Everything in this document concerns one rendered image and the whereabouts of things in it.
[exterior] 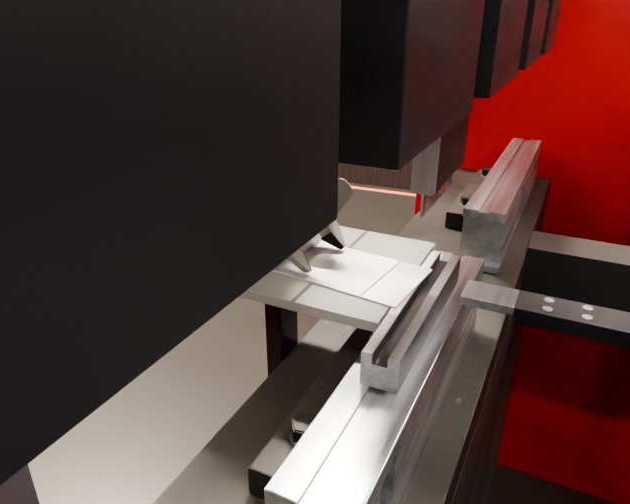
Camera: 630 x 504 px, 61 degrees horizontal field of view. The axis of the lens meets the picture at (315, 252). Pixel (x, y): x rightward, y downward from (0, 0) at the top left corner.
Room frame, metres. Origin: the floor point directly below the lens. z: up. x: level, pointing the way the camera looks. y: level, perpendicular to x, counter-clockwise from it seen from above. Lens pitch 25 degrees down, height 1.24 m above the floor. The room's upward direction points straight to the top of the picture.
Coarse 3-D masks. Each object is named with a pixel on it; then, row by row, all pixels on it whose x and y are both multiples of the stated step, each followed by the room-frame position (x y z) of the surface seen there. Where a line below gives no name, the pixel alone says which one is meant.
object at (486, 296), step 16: (464, 288) 0.42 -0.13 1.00; (480, 288) 0.42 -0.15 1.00; (496, 288) 0.42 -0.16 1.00; (464, 304) 0.41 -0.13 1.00; (480, 304) 0.40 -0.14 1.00; (496, 304) 0.39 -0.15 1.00; (512, 304) 0.39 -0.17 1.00; (528, 304) 0.39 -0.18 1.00; (544, 304) 0.39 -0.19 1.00; (560, 304) 0.39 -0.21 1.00; (576, 304) 0.39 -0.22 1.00; (544, 320) 0.38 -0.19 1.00; (560, 320) 0.37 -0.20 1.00; (576, 320) 0.37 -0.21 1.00; (592, 320) 0.37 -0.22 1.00; (608, 320) 0.37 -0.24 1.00; (624, 320) 0.37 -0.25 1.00; (608, 336) 0.36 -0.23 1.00; (624, 336) 0.35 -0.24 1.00
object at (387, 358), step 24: (432, 264) 0.48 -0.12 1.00; (456, 264) 0.48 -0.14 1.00; (432, 288) 0.43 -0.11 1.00; (408, 312) 0.40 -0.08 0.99; (432, 312) 0.40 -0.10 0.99; (384, 336) 0.35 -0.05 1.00; (408, 336) 0.35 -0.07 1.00; (384, 360) 0.33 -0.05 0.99; (408, 360) 0.34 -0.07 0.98; (384, 384) 0.33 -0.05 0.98
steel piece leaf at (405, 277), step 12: (408, 264) 0.48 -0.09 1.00; (384, 276) 0.45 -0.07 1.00; (396, 276) 0.45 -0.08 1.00; (408, 276) 0.45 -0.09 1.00; (420, 276) 0.45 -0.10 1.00; (372, 288) 0.43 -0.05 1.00; (384, 288) 0.43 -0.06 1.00; (396, 288) 0.43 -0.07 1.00; (408, 288) 0.43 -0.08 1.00; (372, 300) 0.41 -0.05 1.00; (384, 300) 0.41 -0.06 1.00; (396, 300) 0.41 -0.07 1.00
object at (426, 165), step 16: (464, 128) 0.47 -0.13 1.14; (432, 144) 0.40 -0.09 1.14; (448, 144) 0.42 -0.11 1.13; (464, 144) 0.48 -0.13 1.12; (416, 160) 0.40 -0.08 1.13; (432, 160) 0.40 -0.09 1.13; (448, 160) 0.43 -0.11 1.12; (416, 176) 0.40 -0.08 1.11; (432, 176) 0.40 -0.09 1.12; (448, 176) 0.43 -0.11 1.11; (416, 192) 0.40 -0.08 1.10; (432, 192) 0.40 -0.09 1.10
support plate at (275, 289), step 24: (360, 240) 0.54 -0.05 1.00; (384, 240) 0.54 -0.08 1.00; (408, 240) 0.54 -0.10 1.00; (264, 288) 0.43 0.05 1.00; (288, 288) 0.43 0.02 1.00; (312, 288) 0.43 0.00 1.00; (312, 312) 0.40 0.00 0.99; (336, 312) 0.39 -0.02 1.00; (360, 312) 0.39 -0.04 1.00; (384, 312) 0.39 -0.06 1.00
